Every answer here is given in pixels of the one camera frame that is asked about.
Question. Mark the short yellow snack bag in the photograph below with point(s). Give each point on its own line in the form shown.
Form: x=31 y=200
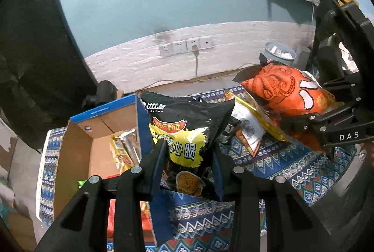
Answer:
x=119 y=152

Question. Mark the white snack bag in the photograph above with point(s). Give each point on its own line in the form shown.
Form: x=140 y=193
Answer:
x=248 y=120

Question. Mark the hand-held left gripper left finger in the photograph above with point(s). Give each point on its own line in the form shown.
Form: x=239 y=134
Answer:
x=159 y=164

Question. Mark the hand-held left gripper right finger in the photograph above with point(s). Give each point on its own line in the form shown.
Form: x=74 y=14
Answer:
x=219 y=179

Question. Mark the grey trash bin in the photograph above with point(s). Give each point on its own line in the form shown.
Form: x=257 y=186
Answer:
x=292 y=57

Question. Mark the green snack bag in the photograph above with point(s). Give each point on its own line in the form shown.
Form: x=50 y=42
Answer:
x=82 y=183

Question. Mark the blue cardboard box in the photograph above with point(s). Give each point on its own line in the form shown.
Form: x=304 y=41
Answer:
x=99 y=149

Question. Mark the clear brown snack packet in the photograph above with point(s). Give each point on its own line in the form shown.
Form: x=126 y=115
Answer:
x=133 y=143

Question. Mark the orange octopus print snack bag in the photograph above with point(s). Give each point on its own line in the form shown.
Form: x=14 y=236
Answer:
x=277 y=88

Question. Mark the slim black snack bag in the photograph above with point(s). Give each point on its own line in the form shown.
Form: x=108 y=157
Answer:
x=230 y=133

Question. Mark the patterned blue blanket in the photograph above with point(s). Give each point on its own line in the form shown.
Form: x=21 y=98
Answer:
x=292 y=170

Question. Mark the black round device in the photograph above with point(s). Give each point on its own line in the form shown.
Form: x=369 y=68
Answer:
x=105 y=91

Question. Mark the small wooden box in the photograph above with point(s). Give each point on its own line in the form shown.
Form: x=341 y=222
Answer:
x=119 y=95

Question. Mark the long yellow snack bag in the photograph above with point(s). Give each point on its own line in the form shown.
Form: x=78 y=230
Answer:
x=270 y=127

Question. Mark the black noodle snack bag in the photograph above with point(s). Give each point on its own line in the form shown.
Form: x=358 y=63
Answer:
x=187 y=123

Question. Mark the red snack bag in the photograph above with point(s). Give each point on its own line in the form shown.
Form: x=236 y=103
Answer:
x=112 y=219

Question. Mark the white wall outlet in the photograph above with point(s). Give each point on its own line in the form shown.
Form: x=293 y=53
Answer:
x=191 y=43
x=207 y=41
x=165 y=50
x=179 y=47

